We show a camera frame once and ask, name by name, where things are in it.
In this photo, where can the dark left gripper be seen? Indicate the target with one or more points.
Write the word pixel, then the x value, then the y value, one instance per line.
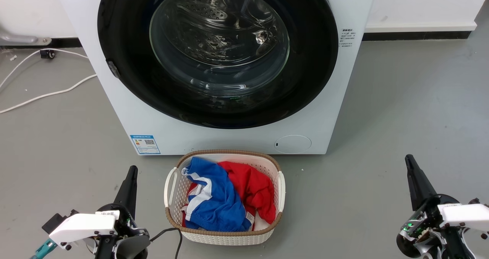
pixel 131 245

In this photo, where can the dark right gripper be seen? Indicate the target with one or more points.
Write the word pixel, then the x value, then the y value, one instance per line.
pixel 428 228

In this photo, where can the black round glass washer door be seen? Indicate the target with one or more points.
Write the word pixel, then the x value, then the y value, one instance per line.
pixel 126 83

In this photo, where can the white front-load washing machine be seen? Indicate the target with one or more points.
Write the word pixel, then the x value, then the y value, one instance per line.
pixel 244 140

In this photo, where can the blue energy label sticker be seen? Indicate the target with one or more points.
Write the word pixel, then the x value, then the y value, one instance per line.
pixel 145 144

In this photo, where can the blue garment with white stripe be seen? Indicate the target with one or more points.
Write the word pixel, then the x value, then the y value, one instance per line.
pixel 216 201

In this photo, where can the white woven laundry basket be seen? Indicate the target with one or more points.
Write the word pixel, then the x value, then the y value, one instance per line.
pixel 225 238

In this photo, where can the red garment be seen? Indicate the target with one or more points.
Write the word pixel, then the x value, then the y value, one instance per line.
pixel 254 188

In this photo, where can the round white filter cover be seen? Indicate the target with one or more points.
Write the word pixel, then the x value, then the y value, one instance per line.
pixel 292 144

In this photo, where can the black baseboard strip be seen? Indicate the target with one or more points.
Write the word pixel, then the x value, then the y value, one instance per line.
pixel 416 36

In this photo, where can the small black floor plug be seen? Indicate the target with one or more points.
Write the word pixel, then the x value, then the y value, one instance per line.
pixel 47 54

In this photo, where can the grey metal pipe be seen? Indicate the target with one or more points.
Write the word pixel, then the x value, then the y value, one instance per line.
pixel 19 38

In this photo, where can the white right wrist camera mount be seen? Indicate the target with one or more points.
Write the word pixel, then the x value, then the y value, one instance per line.
pixel 466 215

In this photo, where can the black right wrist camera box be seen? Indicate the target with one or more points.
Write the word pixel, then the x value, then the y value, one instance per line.
pixel 474 201

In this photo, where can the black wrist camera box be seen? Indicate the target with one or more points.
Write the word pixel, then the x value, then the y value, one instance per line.
pixel 474 201
pixel 53 222

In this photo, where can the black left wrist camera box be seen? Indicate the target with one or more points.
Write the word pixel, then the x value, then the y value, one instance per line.
pixel 53 222

